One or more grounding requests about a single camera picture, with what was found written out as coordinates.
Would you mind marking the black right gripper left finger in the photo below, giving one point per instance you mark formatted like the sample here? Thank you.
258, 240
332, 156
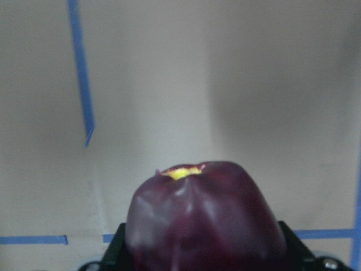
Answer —
116, 256

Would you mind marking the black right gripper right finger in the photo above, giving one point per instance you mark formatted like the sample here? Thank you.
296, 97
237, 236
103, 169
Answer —
298, 257

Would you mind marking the dark red apple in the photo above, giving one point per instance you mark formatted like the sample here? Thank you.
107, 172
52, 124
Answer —
213, 219

